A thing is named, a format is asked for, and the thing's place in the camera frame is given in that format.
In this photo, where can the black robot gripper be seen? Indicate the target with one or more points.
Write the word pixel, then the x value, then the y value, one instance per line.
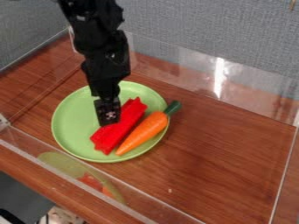
pixel 101 42

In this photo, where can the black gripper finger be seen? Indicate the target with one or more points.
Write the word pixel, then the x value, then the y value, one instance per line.
pixel 108 110

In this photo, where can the red plastic block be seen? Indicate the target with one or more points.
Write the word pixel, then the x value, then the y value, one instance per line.
pixel 110 135

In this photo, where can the green round plate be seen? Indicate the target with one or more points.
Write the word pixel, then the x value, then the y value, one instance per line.
pixel 74 122

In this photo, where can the orange toy carrot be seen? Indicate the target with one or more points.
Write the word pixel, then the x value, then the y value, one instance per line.
pixel 150 127

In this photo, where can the clear acrylic enclosure wall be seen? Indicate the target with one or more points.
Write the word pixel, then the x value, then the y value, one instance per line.
pixel 226 165

